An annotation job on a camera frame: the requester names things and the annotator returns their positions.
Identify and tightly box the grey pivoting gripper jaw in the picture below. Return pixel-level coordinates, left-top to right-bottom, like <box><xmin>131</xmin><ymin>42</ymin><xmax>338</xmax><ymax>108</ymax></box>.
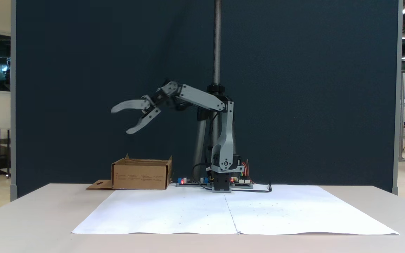
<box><xmin>126</xmin><ymin>107</ymin><xmax>161</xmax><ymax>135</ymax></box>

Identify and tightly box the grey static gripper jaw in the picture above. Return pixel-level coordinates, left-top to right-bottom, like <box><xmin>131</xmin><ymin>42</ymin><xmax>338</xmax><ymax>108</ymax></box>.
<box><xmin>111</xmin><ymin>99</ymin><xmax>153</xmax><ymax>113</ymax></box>

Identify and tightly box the brown cardboard box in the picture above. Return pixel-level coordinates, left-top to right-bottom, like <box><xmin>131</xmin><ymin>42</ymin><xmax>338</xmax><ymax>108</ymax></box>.
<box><xmin>86</xmin><ymin>154</ymin><xmax>173</xmax><ymax>190</ymax></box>

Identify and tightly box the dark blue partition panel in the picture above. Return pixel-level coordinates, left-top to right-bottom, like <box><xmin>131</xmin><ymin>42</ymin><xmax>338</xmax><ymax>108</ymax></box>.
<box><xmin>11</xmin><ymin>0</ymin><xmax>403</xmax><ymax>202</ymax></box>

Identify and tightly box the circuit board with blue parts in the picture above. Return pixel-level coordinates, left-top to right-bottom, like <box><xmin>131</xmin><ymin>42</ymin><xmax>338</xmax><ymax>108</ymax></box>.
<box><xmin>176</xmin><ymin>177</ymin><xmax>211</xmax><ymax>187</ymax></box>

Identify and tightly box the black tripod with metal pole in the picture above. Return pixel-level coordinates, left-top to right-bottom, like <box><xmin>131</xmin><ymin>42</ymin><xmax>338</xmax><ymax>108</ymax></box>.
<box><xmin>175</xmin><ymin>0</ymin><xmax>238</xmax><ymax>183</ymax></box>

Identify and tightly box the white paper sheet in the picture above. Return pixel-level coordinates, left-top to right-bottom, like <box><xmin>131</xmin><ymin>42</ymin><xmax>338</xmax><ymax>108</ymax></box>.
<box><xmin>72</xmin><ymin>184</ymin><xmax>238</xmax><ymax>235</ymax></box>
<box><xmin>225</xmin><ymin>184</ymin><xmax>400</xmax><ymax>235</ymax></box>

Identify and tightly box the black metal cart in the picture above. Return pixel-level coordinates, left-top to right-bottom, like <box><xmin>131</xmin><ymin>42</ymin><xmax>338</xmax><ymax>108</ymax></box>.
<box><xmin>0</xmin><ymin>128</ymin><xmax>11</xmax><ymax>178</ymax></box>

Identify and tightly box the looped black arm cable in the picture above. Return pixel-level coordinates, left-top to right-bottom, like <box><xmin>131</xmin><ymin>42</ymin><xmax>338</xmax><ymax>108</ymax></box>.
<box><xmin>192</xmin><ymin>162</ymin><xmax>213</xmax><ymax>184</ymax></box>

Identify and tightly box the circuit board with jumper wires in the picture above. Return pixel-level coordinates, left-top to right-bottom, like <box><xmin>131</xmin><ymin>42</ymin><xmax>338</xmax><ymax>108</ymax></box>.
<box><xmin>231</xmin><ymin>177</ymin><xmax>254</xmax><ymax>189</ymax></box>

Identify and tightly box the black cable on table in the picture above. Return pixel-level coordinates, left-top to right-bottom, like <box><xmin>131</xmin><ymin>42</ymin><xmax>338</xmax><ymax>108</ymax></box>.
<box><xmin>231</xmin><ymin>182</ymin><xmax>272</xmax><ymax>193</ymax></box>

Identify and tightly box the framed wall window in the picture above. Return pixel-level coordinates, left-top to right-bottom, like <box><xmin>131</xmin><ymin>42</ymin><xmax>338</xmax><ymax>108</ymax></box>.
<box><xmin>0</xmin><ymin>29</ymin><xmax>11</xmax><ymax>95</ymax></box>

